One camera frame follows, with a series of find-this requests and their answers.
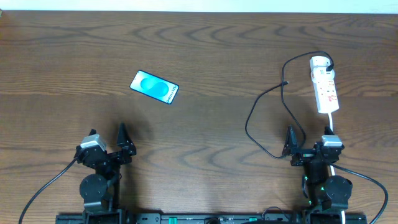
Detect blue Samsung Galaxy smartphone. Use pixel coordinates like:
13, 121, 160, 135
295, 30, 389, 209
129, 70, 179, 105

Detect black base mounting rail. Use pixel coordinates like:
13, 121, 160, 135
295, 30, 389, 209
55, 212, 368, 224

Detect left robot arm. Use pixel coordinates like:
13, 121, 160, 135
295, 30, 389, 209
74, 123, 136, 224

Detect black USB charging cable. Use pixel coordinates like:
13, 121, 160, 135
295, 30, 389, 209
244, 50, 335, 160

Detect white power strip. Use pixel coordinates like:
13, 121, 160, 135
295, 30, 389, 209
311, 67, 339, 114

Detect white USB charger adapter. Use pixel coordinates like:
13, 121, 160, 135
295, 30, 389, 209
310, 56, 335, 80

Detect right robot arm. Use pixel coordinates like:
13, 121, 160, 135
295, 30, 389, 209
282, 126, 353, 223

